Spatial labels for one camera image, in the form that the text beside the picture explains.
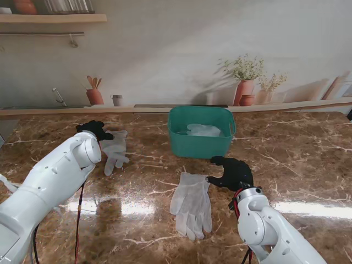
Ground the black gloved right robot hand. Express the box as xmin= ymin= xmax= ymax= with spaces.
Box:
xmin=206 ymin=156 xmax=254 ymax=193

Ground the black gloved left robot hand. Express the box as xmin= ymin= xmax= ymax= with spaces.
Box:
xmin=75 ymin=120 xmax=115 ymax=142

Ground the teal plastic basket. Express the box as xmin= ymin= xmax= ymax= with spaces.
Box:
xmin=167 ymin=106 xmax=237 ymax=160

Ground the terracotta pot with wooden spoons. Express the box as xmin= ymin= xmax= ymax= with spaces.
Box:
xmin=85 ymin=75 xmax=105 ymax=106

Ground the small round terracotta pot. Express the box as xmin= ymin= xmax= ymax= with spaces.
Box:
xmin=239 ymin=94 xmax=256 ymax=107

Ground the tall terracotta vase with flowers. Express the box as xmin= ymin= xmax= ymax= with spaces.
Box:
xmin=217 ymin=54 xmax=265 ymax=107

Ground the row of books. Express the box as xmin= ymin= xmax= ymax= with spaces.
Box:
xmin=43 ymin=0 xmax=96 ymax=14

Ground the orange ceramic jar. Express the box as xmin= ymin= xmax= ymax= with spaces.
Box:
xmin=14 ymin=0 xmax=37 ymax=15

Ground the red black right arm cable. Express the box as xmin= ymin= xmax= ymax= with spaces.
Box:
xmin=233 ymin=189 xmax=254 ymax=264

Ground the red black arm cable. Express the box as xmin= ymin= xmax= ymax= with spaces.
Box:
xmin=233 ymin=189 xmax=254 ymax=264
xmin=29 ymin=180 xmax=86 ymax=264

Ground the red black left arm cable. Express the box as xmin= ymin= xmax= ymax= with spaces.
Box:
xmin=29 ymin=180 xmax=86 ymax=264

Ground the white plastic cable tie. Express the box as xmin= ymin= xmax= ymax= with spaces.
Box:
xmin=0 ymin=173 xmax=20 ymax=195

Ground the dark metal wall rail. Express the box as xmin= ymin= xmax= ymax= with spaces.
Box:
xmin=0 ymin=31 xmax=85 ymax=36

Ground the light wooden wall shelf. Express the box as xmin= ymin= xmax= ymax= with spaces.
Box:
xmin=0 ymin=13 xmax=108 ymax=24

